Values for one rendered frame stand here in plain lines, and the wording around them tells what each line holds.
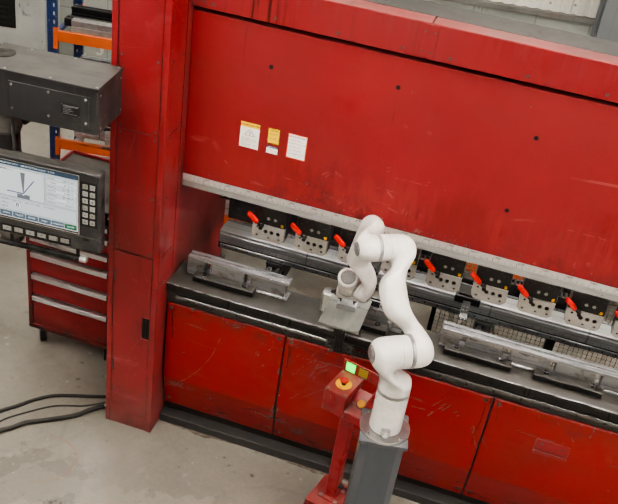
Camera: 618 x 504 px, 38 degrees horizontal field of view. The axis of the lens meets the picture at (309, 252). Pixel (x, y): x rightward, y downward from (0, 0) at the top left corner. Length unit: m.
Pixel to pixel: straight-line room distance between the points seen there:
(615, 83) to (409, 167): 0.85
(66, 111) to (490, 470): 2.46
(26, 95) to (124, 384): 1.64
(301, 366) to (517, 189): 1.32
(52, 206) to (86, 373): 1.55
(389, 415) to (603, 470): 1.30
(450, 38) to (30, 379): 2.87
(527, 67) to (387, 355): 1.18
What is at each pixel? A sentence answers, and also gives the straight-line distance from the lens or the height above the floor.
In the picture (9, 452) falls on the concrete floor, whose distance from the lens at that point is 4.65.
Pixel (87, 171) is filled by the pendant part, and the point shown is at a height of 1.60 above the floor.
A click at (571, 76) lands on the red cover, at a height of 2.22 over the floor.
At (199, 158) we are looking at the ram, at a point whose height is 1.49.
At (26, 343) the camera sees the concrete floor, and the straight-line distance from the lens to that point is 5.27.
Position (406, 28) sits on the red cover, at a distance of 3.47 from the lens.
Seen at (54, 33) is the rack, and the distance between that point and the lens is 5.58.
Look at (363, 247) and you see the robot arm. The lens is 3.22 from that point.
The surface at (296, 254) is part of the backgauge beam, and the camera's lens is 4.34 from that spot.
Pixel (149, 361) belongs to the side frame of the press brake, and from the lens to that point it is 4.40.
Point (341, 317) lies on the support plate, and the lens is 3.91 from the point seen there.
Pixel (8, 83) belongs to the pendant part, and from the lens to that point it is 3.58.
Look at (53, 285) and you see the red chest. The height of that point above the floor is 0.44.
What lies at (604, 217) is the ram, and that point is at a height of 1.70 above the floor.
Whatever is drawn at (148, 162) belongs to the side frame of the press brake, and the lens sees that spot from 3.83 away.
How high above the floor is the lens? 3.30
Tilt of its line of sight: 32 degrees down
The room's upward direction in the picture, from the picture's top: 9 degrees clockwise
